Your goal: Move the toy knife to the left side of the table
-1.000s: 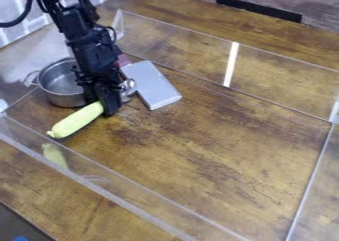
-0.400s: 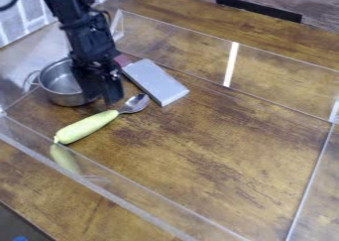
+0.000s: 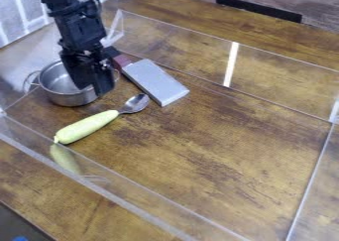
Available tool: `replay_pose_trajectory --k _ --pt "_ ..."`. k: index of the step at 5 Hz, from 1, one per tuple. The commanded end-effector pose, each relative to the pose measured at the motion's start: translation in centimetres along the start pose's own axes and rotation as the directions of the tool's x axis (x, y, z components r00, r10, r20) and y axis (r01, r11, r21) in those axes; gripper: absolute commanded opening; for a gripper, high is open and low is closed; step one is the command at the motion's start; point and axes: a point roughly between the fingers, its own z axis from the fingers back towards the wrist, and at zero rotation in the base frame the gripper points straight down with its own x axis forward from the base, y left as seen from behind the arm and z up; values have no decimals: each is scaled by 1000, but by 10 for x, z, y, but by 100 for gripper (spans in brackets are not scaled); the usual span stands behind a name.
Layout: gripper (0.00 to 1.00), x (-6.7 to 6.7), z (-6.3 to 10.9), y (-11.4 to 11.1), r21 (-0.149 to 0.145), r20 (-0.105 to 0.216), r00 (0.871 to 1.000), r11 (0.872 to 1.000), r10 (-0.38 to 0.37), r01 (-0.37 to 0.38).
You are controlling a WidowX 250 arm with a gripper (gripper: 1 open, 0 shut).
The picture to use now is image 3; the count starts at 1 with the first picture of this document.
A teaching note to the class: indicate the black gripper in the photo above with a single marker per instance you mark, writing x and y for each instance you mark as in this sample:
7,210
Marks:
85,54

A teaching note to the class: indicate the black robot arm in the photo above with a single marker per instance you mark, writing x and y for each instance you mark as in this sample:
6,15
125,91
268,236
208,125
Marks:
86,58

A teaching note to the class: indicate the toy cleaver knife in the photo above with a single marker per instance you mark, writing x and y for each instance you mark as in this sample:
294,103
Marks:
150,77

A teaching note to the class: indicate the black wall strip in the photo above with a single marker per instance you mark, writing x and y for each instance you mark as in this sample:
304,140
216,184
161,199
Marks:
265,10

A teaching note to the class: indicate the small steel pot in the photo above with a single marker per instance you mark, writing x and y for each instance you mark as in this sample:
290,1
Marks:
60,86

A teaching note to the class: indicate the spoon with yellow handle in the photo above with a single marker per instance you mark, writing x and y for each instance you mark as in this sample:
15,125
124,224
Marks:
85,127

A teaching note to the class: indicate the clear acrylic table barrier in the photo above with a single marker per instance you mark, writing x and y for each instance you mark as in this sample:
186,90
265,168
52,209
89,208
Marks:
234,164

